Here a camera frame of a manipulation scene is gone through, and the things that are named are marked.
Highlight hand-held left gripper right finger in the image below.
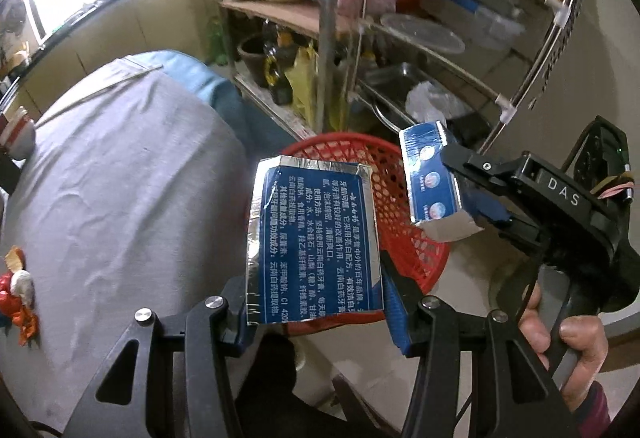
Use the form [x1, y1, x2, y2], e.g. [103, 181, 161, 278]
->
[379, 248, 571, 438]

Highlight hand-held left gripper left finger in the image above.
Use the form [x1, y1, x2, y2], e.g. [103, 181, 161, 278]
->
[62, 275, 261, 438]

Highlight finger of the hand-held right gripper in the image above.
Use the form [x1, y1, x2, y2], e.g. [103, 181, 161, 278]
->
[440, 143, 526, 185]
[462, 189, 547, 252]

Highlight small blue box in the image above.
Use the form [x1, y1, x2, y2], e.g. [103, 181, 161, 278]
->
[398, 121, 485, 244]

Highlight blue carton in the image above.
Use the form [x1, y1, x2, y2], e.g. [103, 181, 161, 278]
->
[244, 155, 388, 326]

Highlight red plastic mesh basket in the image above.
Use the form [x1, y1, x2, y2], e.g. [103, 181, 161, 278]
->
[277, 131, 453, 336]

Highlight orange package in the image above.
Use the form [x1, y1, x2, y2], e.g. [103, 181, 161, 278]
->
[4, 245, 41, 349]

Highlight red plastic bag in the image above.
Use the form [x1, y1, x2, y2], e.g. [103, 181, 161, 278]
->
[0, 274, 23, 326]

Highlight person's right forearm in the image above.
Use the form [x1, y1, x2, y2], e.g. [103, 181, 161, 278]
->
[575, 378, 640, 438]

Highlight person's right hand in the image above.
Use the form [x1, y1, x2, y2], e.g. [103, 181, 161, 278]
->
[517, 281, 611, 415]

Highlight white plastic bag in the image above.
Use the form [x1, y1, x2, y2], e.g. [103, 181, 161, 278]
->
[405, 81, 473, 121]

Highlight steel tray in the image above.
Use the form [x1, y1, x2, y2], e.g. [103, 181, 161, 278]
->
[365, 63, 426, 119]

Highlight clear plastic lid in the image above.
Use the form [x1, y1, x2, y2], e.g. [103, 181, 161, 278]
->
[380, 11, 468, 56]

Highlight grey tablecloth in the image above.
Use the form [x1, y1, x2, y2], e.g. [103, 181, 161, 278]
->
[0, 63, 251, 419]

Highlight yellow bag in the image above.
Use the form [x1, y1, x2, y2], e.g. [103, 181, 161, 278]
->
[285, 43, 321, 116]

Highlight dark oil bottle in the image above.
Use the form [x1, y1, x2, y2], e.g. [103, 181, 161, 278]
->
[262, 21, 293, 106]

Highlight wooden shelf rack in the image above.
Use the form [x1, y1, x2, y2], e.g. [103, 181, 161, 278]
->
[204, 0, 351, 129]

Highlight dark clay pot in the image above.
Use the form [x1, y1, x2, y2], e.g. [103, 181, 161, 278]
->
[237, 34, 273, 89]

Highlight blue table cover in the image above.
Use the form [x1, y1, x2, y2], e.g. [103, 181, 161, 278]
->
[162, 49, 296, 154]

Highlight green bottle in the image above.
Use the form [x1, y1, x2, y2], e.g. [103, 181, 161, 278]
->
[205, 18, 228, 66]

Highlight white bowl red pattern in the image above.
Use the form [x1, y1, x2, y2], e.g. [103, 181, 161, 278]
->
[0, 121, 37, 161]

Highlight white bowl red rim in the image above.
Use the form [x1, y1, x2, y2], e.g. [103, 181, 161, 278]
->
[0, 107, 31, 129]

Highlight yellow kitchen counter cabinets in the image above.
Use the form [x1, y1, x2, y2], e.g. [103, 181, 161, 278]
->
[0, 0, 236, 119]

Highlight stainless wire rack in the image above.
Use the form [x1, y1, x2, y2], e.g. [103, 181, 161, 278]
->
[320, 0, 601, 154]

